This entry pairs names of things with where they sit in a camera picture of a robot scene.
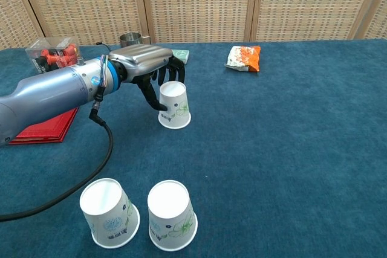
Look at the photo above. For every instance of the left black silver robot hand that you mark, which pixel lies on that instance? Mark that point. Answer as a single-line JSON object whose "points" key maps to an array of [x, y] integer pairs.
{"points": [[142, 58]]}

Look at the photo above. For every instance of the white floral paper cup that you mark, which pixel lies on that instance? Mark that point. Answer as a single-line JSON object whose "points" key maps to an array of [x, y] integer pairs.
{"points": [[172, 217], [174, 105], [109, 214]]}

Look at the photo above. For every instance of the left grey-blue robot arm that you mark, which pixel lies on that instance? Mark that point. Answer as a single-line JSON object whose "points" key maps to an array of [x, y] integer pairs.
{"points": [[51, 95]]}

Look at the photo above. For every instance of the steel gooseneck pitcher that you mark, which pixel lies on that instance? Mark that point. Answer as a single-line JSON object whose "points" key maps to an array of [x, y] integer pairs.
{"points": [[130, 40]]}

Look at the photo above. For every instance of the small pale green box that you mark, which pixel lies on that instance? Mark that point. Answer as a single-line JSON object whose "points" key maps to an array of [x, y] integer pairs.
{"points": [[182, 55]]}

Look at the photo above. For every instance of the woven wooden folding screen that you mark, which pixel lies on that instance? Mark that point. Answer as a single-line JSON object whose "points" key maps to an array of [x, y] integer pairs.
{"points": [[196, 1]]}

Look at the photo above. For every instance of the clear box with red parts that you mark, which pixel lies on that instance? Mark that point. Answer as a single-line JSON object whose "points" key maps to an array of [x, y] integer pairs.
{"points": [[51, 55]]}

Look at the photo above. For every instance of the orange white snack packet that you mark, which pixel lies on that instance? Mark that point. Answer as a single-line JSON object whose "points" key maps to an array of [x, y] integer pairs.
{"points": [[243, 58]]}

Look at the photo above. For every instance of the red certificate book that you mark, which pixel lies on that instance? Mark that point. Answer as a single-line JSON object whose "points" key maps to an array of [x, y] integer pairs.
{"points": [[45, 128]]}

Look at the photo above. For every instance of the blue felt table cloth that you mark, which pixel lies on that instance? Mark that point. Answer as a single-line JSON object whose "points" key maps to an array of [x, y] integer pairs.
{"points": [[272, 149]]}

